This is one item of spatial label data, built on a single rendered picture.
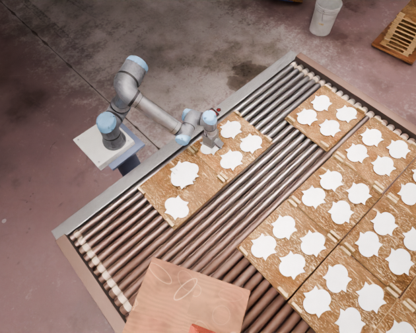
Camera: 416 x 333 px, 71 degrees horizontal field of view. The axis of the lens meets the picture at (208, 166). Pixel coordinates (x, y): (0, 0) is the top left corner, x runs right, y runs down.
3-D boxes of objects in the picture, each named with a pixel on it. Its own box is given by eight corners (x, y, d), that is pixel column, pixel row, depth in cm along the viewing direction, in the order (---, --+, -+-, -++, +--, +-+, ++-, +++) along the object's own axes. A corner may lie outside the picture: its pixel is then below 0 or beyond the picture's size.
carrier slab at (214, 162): (189, 148, 188) (189, 147, 187) (234, 111, 200) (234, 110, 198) (227, 184, 175) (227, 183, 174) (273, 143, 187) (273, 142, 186)
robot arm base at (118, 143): (98, 141, 193) (93, 132, 184) (116, 127, 198) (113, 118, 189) (112, 154, 188) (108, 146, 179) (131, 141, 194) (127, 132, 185)
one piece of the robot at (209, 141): (218, 141, 165) (218, 154, 180) (226, 129, 168) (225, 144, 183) (200, 131, 168) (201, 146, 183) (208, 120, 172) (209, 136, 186)
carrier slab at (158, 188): (137, 188, 176) (137, 187, 175) (188, 148, 188) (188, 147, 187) (174, 230, 164) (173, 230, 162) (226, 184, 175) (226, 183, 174)
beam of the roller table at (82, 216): (55, 233, 172) (50, 230, 166) (289, 55, 231) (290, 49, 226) (63, 244, 169) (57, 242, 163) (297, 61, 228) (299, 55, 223)
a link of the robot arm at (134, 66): (102, 117, 185) (117, 67, 139) (113, 100, 192) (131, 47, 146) (119, 127, 188) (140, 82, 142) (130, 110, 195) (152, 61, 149)
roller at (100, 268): (94, 270, 160) (91, 269, 155) (319, 82, 216) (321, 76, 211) (99, 277, 158) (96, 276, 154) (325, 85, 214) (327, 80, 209)
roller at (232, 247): (137, 332, 145) (135, 333, 141) (366, 113, 201) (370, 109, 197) (143, 341, 144) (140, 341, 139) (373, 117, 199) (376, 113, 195)
